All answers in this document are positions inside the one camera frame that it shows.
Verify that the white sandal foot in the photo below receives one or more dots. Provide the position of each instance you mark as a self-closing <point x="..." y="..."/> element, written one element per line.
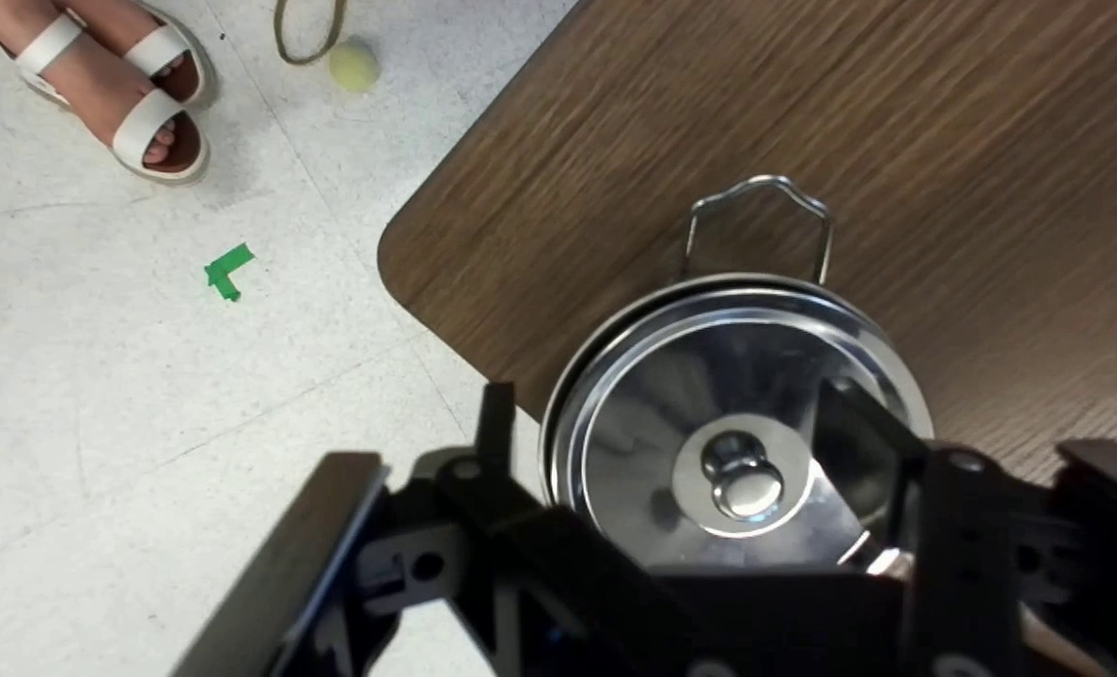
<point x="132" y="119"/>
<point x="147" y="40"/>

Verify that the white sandal left foot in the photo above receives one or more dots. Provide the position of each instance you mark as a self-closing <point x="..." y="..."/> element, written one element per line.
<point x="132" y="119"/>

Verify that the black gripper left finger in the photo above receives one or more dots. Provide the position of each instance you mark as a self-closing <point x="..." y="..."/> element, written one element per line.
<point x="330" y="588"/>

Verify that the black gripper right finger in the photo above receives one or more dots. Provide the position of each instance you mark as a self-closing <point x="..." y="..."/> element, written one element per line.
<point x="1004" y="577"/>

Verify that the green tape floor marker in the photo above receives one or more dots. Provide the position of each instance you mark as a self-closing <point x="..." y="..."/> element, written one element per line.
<point x="224" y="273"/>

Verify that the white sandal right foot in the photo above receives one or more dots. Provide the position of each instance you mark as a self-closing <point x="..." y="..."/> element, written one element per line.
<point x="147" y="40"/>

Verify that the yellow-green tennis ball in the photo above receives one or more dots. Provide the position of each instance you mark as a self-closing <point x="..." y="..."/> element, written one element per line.
<point x="352" y="67"/>

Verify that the shiny steel pot lid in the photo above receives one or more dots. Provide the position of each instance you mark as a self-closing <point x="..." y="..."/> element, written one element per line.
<point x="743" y="492"/>

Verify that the steel pot with handles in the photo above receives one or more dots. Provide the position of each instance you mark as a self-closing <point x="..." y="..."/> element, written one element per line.
<point x="758" y="248"/>

